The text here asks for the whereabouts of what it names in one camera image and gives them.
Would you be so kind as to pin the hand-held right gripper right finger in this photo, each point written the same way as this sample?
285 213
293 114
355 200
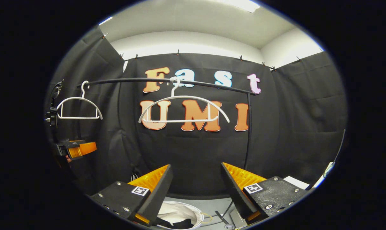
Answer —
236 195

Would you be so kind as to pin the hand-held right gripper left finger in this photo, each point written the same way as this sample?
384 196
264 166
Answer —
154 201

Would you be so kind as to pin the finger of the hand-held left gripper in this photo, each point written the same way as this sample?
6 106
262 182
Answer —
72 141
65 150

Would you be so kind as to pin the white plastic clothes hanger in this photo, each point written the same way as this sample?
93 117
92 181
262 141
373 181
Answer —
78 118
180 121

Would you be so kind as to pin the black metal clothes rack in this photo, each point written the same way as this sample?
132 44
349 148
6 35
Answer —
248 127

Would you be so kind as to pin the grey box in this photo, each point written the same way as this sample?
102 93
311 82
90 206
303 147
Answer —
237 218

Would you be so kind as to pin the white flat board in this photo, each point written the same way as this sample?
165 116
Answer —
296 182

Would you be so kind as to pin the black backdrop cloth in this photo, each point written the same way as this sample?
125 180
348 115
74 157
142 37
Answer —
291 127

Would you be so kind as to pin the row of small backdrop clips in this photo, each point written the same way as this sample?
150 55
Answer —
177 51

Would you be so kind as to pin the ceiling light panel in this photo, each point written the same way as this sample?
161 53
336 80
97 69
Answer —
244 4

